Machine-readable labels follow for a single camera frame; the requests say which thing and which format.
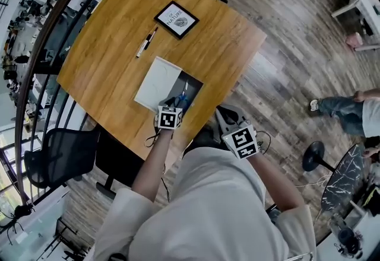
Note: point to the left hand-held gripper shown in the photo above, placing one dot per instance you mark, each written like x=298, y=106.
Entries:
x=167, y=117

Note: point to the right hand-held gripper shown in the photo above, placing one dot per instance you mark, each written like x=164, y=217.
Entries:
x=242, y=141

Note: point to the white drawer box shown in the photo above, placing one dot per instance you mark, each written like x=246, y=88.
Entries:
x=157, y=85

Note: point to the person's left forearm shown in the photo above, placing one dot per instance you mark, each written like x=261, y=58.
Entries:
x=151, y=171

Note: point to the person's right forearm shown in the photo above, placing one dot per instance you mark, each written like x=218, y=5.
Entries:
x=276, y=185

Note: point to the person's dark trousers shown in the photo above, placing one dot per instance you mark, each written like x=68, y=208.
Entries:
x=207, y=141

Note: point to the black and white marker pen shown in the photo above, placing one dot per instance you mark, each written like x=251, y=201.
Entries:
x=145, y=44

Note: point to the person's beige shirt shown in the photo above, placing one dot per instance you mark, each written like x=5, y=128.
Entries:
x=219, y=209

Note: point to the black marble round table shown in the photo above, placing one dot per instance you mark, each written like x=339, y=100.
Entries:
x=344, y=176

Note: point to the dark metal balcony railing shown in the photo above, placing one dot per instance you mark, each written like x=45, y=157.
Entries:
x=38, y=46

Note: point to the pink small object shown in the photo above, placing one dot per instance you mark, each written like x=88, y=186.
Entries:
x=354, y=39

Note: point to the group of seated people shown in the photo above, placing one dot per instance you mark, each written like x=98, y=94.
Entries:
x=26, y=10

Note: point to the large window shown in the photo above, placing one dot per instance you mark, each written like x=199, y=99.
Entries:
x=9, y=188

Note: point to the black tripod stand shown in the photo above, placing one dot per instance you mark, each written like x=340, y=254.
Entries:
x=22, y=210

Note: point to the black picture frame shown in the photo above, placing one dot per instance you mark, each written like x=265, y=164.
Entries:
x=176, y=19

